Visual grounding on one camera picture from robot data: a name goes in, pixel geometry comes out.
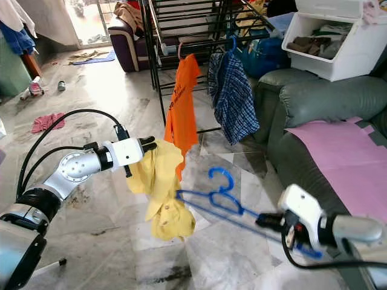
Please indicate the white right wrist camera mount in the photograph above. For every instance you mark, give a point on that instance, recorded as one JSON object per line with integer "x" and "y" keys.
{"x": 302, "y": 208}

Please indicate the purple armchair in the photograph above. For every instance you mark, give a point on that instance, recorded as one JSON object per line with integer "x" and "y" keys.
{"x": 130, "y": 54}

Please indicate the brown floor rag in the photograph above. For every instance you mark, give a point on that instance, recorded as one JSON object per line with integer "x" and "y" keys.
{"x": 84, "y": 55}

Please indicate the pink plastic hanger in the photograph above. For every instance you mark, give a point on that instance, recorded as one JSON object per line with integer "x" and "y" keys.
{"x": 181, "y": 48}

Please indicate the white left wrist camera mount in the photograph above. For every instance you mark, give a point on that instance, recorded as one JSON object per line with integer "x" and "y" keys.
{"x": 128, "y": 152}

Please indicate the pink foam mat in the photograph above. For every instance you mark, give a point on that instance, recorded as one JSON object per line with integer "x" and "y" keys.
{"x": 338, "y": 163}

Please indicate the white hanging cloth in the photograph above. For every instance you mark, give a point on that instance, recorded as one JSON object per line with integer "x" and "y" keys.
{"x": 18, "y": 15}

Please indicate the blue hanging cloth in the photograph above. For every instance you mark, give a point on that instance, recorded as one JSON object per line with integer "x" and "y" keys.
{"x": 18, "y": 39}

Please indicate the brown draped cloth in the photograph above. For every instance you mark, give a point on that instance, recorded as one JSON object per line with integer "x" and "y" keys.
{"x": 128, "y": 18}

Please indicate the orange t-shirt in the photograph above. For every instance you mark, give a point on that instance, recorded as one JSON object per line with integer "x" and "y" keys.
{"x": 181, "y": 109}

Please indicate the black metal drying rack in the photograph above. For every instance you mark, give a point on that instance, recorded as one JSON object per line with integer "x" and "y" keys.
{"x": 154, "y": 66}

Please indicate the mustard yellow cloth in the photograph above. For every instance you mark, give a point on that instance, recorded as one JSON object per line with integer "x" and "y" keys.
{"x": 248, "y": 15}

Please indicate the small grey shoe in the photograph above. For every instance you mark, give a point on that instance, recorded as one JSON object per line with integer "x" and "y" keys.
{"x": 61, "y": 86}

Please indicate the blue floor mat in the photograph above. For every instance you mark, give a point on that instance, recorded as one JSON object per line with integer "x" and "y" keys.
{"x": 94, "y": 60}

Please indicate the light blue towel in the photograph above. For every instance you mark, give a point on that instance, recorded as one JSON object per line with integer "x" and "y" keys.
{"x": 278, "y": 21}

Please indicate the yellow shirt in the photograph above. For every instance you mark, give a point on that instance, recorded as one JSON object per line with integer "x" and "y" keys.
{"x": 163, "y": 193}

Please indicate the green laundry basket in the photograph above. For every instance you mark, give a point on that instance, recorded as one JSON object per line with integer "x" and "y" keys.
{"x": 12, "y": 72}

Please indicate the green leather sofa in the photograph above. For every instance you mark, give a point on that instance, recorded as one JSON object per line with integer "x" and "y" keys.
{"x": 314, "y": 103}

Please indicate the folded clothes pile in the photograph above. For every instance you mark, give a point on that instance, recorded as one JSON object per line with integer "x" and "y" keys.
{"x": 314, "y": 41}

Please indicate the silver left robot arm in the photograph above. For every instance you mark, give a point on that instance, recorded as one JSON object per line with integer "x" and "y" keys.
{"x": 75, "y": 168}

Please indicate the sky blue plastic hanger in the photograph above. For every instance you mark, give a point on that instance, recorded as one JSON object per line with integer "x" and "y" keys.
{"x": 233, "y": 43}

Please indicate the white stick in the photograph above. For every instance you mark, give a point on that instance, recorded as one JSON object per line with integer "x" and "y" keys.
{"x": 48, "y": 267}

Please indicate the white pink toy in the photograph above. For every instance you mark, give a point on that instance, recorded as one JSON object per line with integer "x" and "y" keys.
{"x": 33, "y": 89}

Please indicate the blue plaid shirt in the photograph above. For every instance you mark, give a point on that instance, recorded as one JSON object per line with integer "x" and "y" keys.
{"x": 233, "y": 103}

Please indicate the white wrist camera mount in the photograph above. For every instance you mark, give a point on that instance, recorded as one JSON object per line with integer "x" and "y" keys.
{"x": 302, "y": 208}
{"x": 128, "y": 152}

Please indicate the teal blue bag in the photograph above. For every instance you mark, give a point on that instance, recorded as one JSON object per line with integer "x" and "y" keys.
{"x": 263, "y": 57}

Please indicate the royal blue plastic hanger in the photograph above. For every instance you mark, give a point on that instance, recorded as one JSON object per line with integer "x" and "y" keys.
{"x": 234, "y": 180}

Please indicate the white storage bin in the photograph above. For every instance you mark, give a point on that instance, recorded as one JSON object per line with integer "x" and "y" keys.
{"x": 344, "y": 60}

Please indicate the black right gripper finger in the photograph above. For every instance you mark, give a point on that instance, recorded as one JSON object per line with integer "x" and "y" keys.
{"x": 266, "y": 223}
{"x": 265, "y": 216}

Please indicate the pink floor cloth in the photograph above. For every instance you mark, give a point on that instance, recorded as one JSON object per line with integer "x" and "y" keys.
{"x": 48, "y": 122}

